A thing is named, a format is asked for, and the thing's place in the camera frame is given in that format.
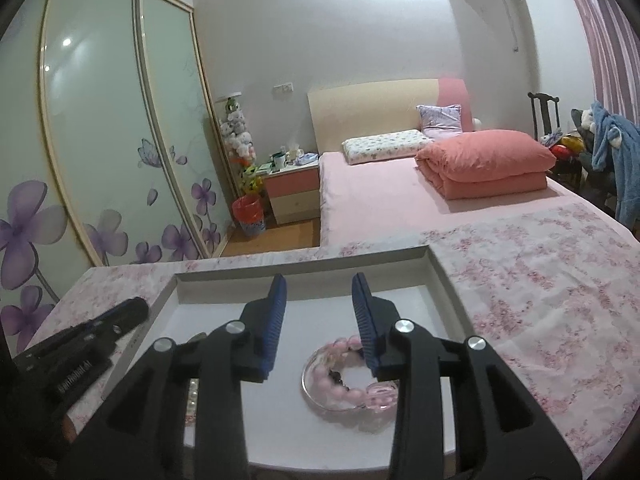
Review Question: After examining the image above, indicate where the pink bead bracelet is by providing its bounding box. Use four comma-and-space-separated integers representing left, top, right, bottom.
312, 337, 401, 408
301, 342, 401, 412

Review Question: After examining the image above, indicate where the white patterned pillow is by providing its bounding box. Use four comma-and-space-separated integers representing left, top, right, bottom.
341, 129, 426, 166

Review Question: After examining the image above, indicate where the pink curtain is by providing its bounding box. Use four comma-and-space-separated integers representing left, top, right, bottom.
557, 0, 640, 126

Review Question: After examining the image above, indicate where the colourful toy pile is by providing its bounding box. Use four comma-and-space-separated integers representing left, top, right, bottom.
547, 132, 587, 159

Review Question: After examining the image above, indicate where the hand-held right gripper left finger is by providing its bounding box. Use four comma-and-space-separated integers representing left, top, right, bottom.
57, 274, 288, 480

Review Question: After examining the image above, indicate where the dark upholstered chair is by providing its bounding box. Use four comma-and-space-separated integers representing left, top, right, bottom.
570, 107, 623, 211

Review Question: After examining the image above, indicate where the lilac pillow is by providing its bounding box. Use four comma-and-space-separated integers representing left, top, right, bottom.
416, 104, 463, 141

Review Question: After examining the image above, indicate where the pink and beige nightstand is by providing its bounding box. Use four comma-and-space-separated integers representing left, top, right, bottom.
262, 160, 321, 226

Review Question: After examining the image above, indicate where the stack of plush toys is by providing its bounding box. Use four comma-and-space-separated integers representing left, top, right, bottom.
218, 95, 263, 196

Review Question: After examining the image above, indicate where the dark wooden chair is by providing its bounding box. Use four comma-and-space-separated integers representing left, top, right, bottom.
527, 91, 561, 141

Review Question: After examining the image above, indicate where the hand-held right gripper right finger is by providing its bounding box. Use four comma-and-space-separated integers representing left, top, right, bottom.
351, 272, 583, 480

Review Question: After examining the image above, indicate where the blue garment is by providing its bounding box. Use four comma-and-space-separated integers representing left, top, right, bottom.
590, 101, 640, 228

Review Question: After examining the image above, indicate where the pink floral tablecloth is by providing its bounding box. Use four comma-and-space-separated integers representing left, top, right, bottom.
22, 202, 636, 476

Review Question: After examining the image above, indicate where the flower print sliding wardrobe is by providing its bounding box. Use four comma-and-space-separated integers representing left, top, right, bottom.
0, 0, 236, 361

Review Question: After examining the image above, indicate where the white conduit pipe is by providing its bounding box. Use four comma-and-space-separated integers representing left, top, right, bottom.
502, 0, 526, 53

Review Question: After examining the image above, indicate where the pink sheeted bed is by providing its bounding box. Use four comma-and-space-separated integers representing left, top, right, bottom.
318, 152, 626, 261

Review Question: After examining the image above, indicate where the beige and pink headboard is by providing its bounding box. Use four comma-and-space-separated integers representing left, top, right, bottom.
306, 77, 473, 153

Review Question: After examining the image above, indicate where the grey cardboard box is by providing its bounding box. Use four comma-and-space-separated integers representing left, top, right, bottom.
101, 245, 473, 467

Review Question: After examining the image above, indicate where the red trash bin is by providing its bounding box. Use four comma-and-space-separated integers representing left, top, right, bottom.
231, 195, 266, 237

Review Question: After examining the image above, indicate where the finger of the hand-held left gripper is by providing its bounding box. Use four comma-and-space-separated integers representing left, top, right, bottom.
75, 297, 149, 337
85, 329, 121, 361

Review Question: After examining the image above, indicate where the folded pink quilt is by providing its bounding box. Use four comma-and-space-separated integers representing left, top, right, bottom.
415, 130, 557, 201

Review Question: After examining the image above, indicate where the pearl bracelet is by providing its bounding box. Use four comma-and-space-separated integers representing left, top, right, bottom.
186, 379, 201, 427

